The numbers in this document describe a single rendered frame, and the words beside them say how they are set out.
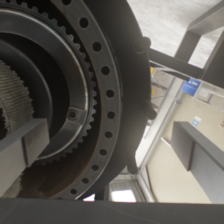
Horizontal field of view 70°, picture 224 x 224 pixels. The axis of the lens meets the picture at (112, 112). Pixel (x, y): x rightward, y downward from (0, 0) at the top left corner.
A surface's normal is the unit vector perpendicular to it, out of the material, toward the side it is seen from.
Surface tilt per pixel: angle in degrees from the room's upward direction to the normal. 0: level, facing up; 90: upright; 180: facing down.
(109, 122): 90
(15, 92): 132
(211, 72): 90
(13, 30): 90
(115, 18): 90
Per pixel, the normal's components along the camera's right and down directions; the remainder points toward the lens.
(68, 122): -0.02, 0.30
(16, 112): 1.00, -0.06
